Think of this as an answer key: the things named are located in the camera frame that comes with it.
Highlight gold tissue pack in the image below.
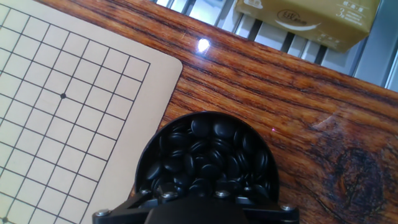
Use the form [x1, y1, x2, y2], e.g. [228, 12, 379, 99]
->
[233, 0, 381, 53]

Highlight beige go board mat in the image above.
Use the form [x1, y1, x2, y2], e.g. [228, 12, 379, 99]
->
[0, 0, 183, 224]

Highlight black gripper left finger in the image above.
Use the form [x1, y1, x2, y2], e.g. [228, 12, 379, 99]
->
[92, 182, 181, 224]

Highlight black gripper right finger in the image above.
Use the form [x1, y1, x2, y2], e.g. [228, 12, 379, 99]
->
[213, 183, 300, 224]

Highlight black bowl of black stones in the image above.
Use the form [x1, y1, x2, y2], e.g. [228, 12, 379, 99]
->
[134, 111, 280, 203]

